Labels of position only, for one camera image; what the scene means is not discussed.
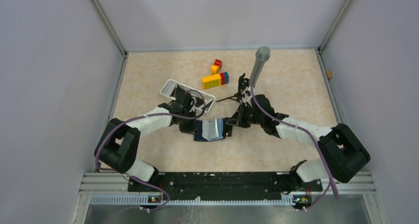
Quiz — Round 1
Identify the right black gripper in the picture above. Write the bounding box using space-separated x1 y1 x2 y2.
226 102 264 128

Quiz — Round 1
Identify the blue leather card holder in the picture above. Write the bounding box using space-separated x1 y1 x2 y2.
194 118 233 142

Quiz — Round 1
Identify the black mini tripod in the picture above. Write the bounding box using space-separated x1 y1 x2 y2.
216 73 251 104

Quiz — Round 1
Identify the grey microphone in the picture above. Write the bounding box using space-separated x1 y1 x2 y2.
249 46 271 87

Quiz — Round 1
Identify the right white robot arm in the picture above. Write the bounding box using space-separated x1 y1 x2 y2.
227 91 371 190

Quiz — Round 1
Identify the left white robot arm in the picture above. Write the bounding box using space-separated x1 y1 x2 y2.
94 89 204 191

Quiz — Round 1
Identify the white rectangular tray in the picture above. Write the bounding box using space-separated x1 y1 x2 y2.
160 79 216 113

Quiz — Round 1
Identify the yellow toy block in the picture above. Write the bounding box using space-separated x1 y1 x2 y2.
202 74 221 90

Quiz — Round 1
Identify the red blue toy block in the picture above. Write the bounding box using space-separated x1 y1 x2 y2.
219 72 229 85

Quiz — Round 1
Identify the small orange toy block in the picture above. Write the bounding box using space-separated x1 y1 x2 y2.
210 64 219 75

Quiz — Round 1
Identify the small red toy block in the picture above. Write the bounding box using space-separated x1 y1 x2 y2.
214 59 222 70

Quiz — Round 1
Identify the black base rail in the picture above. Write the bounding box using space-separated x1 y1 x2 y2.
127 172 323 204

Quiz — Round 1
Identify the small brown wall object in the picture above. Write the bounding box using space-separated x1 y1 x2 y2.
325 70 333 80

